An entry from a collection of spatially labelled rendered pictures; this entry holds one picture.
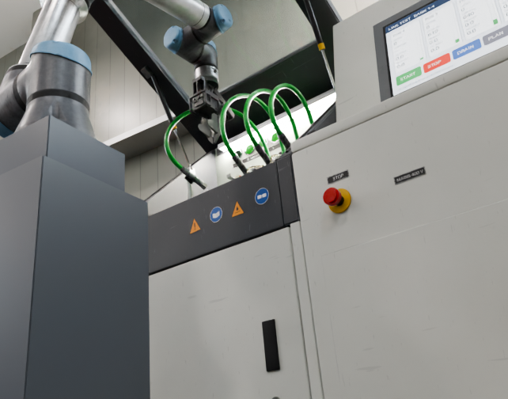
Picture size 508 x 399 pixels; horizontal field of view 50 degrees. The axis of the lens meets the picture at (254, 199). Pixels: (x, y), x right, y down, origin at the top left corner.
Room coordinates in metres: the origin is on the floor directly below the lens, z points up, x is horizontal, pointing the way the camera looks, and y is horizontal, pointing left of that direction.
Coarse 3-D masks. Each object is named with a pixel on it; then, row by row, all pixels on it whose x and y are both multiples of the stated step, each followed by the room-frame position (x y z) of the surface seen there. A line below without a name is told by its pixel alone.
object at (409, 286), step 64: (384, 0) 1.27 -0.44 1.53; (384, 128) 0.95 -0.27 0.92; (448, 128) 0.88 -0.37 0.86; (320, 192) 1.04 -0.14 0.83; (384, 192) 0.97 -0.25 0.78; (448, 192) 0.90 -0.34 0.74; (320, 256) 1.06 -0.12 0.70; (384, 256) 0.98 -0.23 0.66; (448, 256) 0.91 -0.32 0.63; (320, 320) 1.07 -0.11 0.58; (384, 320) 0.99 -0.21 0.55; (448, 320) 0.93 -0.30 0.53; (384, 384) 1.00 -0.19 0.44; (448, 384) 0.94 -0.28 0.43
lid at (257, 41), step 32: (96, 0) 1.43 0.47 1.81; (128, 0) 1.42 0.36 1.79; (224, 0) 1.38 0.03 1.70; (256, 0) 1.36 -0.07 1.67; (288, 0) 1.35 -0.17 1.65; (320, 0) 1.32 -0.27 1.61; (128, 32) 1.52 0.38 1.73; (160, 32) 1.52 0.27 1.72; (224, 32) 1.48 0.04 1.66; (256, 32) 1.46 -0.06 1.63; (288, 32) 1.45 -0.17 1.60; (320, 32) 1.42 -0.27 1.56; (160, 64) 1.63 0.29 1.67; (224, 64) 1.59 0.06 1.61; (256, 64) 1.57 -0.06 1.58; (288, 64) 1.54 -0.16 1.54; (320, 64) 1.52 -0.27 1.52; (224, 96) 1.69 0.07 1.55; (256, 96) 1.67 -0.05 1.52; (288, 96) 1.65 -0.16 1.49; (192, 128) 1.85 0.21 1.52
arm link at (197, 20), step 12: (156, 0) 1.10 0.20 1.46; (168, 0) 1.11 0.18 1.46; (180, 0) 1.13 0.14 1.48; (192, 0) 1.16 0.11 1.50; (168, 12) 1.16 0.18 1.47; (180, 12) 1.16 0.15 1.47; (192, 12) 1.18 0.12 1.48; (204, 12) 1.20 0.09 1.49; (216, 12) 1.22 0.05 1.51; (228, 12) 1.25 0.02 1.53; (192, 24) 1.22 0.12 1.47; (204, 24) 1.23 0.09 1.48; (216, 24) 1.24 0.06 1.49; (228, 24) 1.25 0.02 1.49; (204, 36) 1.29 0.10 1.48; (216, 36) 1.30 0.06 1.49
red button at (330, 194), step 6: (324, 192) 0.99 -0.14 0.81; (330, 192) 0.99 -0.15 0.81; (336, 192) 0.98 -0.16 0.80; (342, 192) 1.01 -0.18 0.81; (348, 192) 1.00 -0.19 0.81; (324, 198) 0.99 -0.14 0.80; (330, 198) 0.99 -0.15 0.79; (336, 198) 0.98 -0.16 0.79; (342, 198) 1.01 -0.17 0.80; (348, 198) 1.01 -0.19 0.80; (330, 204) 0.99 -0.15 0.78; (336, 204) 1.00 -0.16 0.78; (342, 204) 1.01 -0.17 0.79; (348, 204) 1.01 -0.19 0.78; (336, 210) 1.02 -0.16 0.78; (342, 210) 1.02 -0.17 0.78
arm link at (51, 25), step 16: (48, 0) 0.99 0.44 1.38; (64, 0) 0.99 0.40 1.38; (80, 0) 1.01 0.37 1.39; (48, 16) 0.97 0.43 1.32; (64, 16) 0.99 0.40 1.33; (80, 16) 1.05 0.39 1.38; (32, 32) 0.97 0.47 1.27; (48, 32) 0.97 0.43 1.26; (64, 32) 0.99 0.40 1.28; (16, 64) 0.93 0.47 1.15; (0, 96) 0.92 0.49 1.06; (0, 112) 0.93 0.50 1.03; (16, 112) 0.92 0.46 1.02; (0, 128) 0.96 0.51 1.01; (16, 128) 0.96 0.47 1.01
